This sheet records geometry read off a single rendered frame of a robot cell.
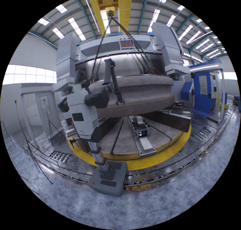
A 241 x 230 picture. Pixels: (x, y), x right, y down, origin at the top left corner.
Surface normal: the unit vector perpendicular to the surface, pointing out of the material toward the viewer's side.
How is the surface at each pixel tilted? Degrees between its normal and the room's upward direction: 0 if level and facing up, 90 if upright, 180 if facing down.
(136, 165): 0
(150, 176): 0
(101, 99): 109
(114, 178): 0
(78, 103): 90
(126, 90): 90
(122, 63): 90
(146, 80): 90
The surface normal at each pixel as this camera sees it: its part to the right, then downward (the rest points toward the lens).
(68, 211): -0.14, -0.96
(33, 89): 0.99, -0.14
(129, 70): 0.03, 0.22
